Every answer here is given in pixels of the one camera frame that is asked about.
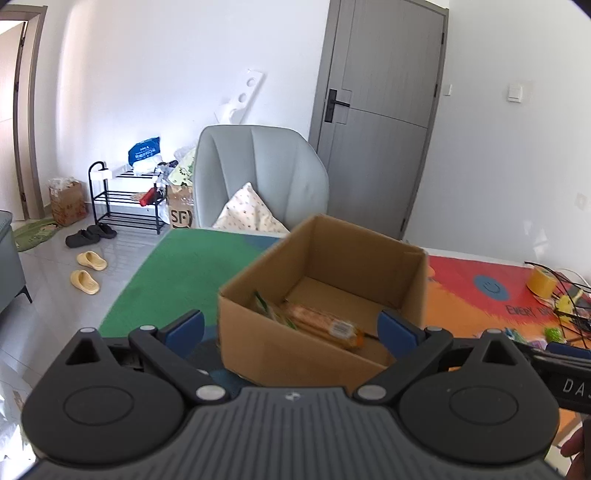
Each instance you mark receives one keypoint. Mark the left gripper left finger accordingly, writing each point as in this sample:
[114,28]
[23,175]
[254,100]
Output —
[166,349]

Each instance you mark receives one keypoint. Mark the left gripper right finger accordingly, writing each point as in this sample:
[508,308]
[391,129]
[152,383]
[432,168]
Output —
[416,353]

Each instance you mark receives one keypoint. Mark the orange biscuit snack pack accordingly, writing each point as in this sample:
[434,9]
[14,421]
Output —
[324,325]

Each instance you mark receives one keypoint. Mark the green snack pack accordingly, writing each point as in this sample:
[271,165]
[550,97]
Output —
[271,311]

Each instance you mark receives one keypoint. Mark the person's left hand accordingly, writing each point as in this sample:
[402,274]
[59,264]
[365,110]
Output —
[576,447]

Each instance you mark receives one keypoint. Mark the green small toy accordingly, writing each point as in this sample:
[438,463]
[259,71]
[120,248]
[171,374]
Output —
[554,335]

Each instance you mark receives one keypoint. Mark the yellow toy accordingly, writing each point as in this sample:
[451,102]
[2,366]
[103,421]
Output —
[564,305]

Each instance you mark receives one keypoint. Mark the colourful cartoon table mat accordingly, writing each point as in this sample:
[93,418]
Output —
[189,266]

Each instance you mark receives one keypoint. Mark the yellow tape roll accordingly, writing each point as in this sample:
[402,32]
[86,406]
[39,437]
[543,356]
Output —
[542,283]

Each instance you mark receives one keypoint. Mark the yellow slipper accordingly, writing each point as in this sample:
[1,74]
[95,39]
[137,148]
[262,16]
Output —
[84,282]
[92,260]

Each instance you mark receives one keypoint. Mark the brown cardboard box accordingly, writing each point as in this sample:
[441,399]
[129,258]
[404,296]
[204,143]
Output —
[332,266]

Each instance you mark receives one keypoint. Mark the black slipper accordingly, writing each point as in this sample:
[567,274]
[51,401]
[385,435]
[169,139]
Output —
[81,238]
[102,230]

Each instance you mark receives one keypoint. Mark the black metal shoe rack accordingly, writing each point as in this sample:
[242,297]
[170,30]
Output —
[114,196]

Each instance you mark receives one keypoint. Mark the brown SF paper bag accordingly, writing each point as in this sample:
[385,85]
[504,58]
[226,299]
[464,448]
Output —
[180,204]

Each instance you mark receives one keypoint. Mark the red object on rack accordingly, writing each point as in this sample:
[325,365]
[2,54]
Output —
[150,197]

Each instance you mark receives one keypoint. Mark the cream dotted cushion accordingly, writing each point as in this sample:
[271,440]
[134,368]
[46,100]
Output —
[246,211]

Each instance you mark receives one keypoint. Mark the small brown carton on floor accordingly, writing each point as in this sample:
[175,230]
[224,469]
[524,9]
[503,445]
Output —
[66,200]

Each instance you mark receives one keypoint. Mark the green floor mat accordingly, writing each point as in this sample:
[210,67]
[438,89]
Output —
[35,233]

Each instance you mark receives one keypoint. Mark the blue plastic bag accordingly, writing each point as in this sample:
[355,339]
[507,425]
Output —
[143,150]

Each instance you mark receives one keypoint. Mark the grey upholstered armchair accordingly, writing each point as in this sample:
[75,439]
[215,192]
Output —
[282,167]

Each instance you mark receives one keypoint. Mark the white foam packing piece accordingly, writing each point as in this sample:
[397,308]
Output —
[233,111]

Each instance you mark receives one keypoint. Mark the grey interior door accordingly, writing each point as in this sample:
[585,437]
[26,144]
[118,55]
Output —
[386,59]

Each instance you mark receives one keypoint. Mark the black door handle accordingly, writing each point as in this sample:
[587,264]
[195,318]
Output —
[331,103]

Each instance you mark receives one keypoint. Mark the white wall switch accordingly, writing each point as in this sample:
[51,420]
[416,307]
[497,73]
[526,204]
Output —
[515,93]

